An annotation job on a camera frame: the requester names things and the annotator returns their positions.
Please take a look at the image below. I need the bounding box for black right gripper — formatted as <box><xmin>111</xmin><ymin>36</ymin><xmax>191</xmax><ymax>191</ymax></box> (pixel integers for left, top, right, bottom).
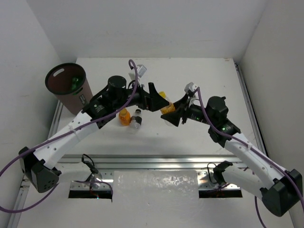
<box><xmin>161</xmin><ymin>93</ymin><xmax>215</xmax><ymax>126</ymax></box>

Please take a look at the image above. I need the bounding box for clear bottle yellow cap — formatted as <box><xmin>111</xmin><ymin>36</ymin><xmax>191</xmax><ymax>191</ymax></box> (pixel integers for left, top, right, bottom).
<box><xmin>159</xmin><ymin>91</ymin><xmax>175</xmax><ymax>114</ymax></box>

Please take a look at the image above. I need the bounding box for crushed green bottle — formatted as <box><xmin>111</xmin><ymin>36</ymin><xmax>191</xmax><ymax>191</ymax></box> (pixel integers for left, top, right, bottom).
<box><xmin>70</xmin><ymin>76</ymin><xmax>83</xmax><ymax>91</ymax></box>

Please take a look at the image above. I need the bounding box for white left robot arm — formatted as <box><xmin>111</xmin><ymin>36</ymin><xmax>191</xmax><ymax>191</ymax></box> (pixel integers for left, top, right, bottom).
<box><xmin>20</xmin><ymin>76</ymin><xmax>169</xmax><ymax>193</ymax></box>

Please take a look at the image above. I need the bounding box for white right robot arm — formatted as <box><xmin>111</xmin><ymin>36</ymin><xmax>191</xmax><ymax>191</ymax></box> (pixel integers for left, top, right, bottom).
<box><xmin>161</xmin><ymin>93</ymin><xmax>303</xmax><ymax>217</ymax></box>

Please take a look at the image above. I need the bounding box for brown plastic waste bin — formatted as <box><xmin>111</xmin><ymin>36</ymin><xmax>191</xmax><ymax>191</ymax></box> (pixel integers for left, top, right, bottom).
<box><xmin>45</xmin><ymin>63</ymin><xmax>93</xmax><ymax>115</ymax></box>

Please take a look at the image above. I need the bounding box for clear bottle black label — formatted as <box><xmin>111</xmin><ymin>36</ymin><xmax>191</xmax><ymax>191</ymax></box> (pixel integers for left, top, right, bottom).
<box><xmin>129</xmin><ymin>109</ymin><xmax>143</xmax><ymax>133</ymax></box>

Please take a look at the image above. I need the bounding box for small orange juice bottle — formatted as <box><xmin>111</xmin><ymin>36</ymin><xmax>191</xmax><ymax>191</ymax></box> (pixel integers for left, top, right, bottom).
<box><xmin>118</xmin><ymin>108</ymin><xmax>131</xmax><ymax>126</ymax></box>

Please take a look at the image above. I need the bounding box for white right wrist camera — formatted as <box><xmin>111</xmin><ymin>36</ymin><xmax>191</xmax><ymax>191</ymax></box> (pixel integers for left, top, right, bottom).
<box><xmin>184</xmin><ymin>82</ymin><xmax>198</xmax><ymax>106</ymax></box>

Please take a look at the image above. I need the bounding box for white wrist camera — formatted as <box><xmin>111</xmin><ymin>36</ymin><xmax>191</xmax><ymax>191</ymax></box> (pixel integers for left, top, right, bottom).
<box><xmin>184</xmin><ymin>82</ymin><xmax>198</xmax><ymax>106</ymax></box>
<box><xmin>129</xmin><ymin>65</ymin><xmax>147</xmax><ymax>84</ymax></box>

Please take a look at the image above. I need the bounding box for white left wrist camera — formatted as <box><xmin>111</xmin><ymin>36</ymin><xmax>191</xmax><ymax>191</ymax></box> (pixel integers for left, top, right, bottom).
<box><xmin>129</xmin><ymin>65</ymin><xmax>147</xmax><ymax>84</ymax></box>

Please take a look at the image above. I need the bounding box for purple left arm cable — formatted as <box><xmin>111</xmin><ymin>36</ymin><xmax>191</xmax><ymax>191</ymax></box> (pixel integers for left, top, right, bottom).
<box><xmin>0</xmin><ymin>59</ymin><xmax>143</xmax><ymax>213</ymax></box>

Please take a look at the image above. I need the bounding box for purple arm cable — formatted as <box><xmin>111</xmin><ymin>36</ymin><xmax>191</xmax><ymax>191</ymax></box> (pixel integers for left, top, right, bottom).
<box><xmin>0</xmin><ymin>59</ymin><xmax>143</xmax><ymax>213</ymax></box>
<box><xmin>196</xmin><ymin>86</ymin><xmax>304</xmax><ymax>228</ymax></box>

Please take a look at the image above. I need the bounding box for aluminium right side rail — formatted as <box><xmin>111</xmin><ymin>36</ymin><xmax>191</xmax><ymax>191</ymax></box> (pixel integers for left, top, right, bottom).
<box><xmin>234</xmin><ymin>62</ymin><xmax>264</xmax><ymax>146</ymax></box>

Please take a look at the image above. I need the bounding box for aluminium rail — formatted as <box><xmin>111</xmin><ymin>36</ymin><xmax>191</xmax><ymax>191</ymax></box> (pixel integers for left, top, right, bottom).
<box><xmin>234</xmin><ymin>62</ymin><xmax>264</xmax><ymax>146</ymax></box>
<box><xmin>57</xmin><ymin>154</ymin><xmax>255</xmax><ymax>190</ymax></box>
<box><xmin>7</xmin><ymin>101</ymin><xmax>64</xmax><ymax>228</ymax></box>

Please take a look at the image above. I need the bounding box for aluminium front rail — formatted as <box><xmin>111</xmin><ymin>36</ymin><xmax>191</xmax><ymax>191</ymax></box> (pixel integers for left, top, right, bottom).
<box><xmin>57</xmin><ymin>154</ymin><xmax>255</xmax><ymax>190</ymax></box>

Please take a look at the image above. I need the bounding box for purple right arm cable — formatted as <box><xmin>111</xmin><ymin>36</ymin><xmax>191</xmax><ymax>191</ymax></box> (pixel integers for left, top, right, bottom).
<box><xmin>196</xmin><ymin>86</ymin><xmax>304</xmax><ymax>228</ymax></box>

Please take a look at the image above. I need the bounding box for aluminium left side rail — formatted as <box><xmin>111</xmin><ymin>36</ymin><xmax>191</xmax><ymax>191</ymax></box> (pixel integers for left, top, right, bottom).
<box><xmin>7</xmin><ymin>101</ymin><xmax>64</xmax><ymax>228</ymax></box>

